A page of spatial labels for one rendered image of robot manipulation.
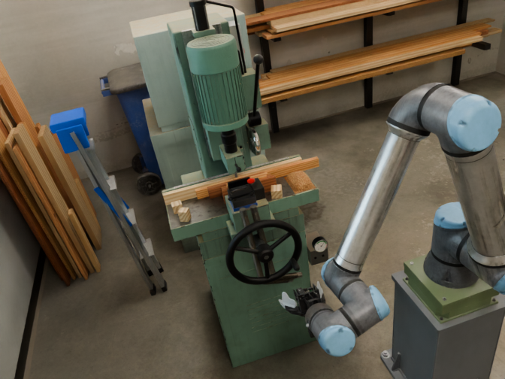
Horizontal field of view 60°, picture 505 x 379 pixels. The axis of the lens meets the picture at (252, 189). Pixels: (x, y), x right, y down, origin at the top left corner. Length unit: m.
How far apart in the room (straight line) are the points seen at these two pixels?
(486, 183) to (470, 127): 0.21
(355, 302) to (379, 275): 1.39
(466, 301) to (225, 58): 1.18
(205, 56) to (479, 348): 1.49
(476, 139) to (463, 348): 1.03
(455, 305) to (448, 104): 0.84
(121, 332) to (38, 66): 2.24
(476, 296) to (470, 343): 0.25
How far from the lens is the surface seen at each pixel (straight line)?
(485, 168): 1.20
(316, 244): 1.83
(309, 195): 1.76
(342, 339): 1.26
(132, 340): 2.61
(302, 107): 4.38
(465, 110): 1.07
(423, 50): 4.25
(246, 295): 1.98
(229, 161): 1.71
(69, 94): 4.00
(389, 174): 1.22
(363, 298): 1.29
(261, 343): 2.24
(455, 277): 1.72
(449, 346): 1.87
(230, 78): 1.57
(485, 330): 1.93
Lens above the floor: 1.87
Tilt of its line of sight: 33 degrees down
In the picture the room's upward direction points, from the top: 10 degrees counter-clockwise
